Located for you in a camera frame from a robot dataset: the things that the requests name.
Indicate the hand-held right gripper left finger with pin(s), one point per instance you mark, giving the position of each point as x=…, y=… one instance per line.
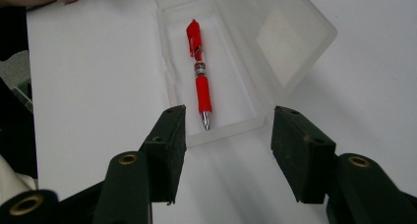
x=167, y=152

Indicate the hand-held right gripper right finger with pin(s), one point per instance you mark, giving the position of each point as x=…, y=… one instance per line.
x=301, y=155

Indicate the red pen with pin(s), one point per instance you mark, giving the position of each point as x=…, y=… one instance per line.
x=202, y=93

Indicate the clear plastic pencil case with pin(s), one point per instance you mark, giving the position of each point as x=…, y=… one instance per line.
x=236, y=70

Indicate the white table mat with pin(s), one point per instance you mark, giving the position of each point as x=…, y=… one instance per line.
x=98, y=86

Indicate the cream cloth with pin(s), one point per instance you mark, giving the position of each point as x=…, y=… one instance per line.
x=11, y=181

